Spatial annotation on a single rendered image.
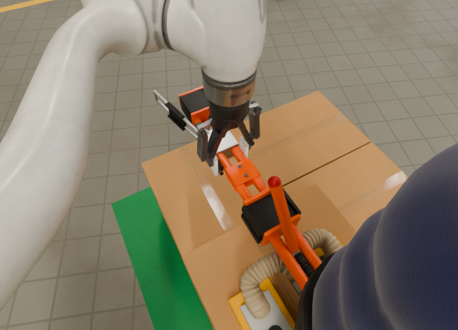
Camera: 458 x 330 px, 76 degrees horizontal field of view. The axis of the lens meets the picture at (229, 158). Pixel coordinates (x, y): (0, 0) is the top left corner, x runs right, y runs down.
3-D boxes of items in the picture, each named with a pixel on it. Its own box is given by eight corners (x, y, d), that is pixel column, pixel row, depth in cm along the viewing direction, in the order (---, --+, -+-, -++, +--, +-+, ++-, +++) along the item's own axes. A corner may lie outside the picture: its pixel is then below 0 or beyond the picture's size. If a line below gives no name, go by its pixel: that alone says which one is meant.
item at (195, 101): (218, 118, 79) (217, 104, 75) (193, 128, 77) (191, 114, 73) (204, 99, 84) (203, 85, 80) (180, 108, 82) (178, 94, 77)
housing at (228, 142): (239, 154, 73) (240, 142, 69) (215, 165, 71) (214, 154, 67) (225, 135, 76) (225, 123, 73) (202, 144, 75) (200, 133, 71)
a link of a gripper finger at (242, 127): (225, 108, 58) (231, 104, 58) (242, 135, 68) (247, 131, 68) (235, 122, 56) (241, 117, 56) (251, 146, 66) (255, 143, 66)
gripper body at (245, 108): (217, 113, 49) (218, 147, 57) (260, 97, 51) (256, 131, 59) (198, 86, 53) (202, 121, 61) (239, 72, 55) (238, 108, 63)
